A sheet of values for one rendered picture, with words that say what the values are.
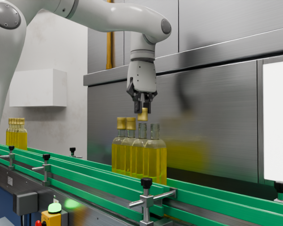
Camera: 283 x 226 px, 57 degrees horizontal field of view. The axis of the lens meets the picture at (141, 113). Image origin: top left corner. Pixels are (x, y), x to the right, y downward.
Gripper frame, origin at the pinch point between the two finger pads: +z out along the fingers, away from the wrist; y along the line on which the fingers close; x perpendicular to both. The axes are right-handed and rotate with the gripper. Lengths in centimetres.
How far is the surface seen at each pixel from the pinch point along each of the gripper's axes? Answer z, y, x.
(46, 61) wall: -88, -113, -339
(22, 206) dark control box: 40, 21, -50
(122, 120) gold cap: 4.5, 0.6, -10.1
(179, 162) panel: 18.9, -12.2, 6.0
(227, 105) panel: -0.4, -11.9, 24.5
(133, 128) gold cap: 7.0, 0.3, -4.2
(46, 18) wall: -156, -112, -340
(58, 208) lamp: 35.3, 18.0, -23.8
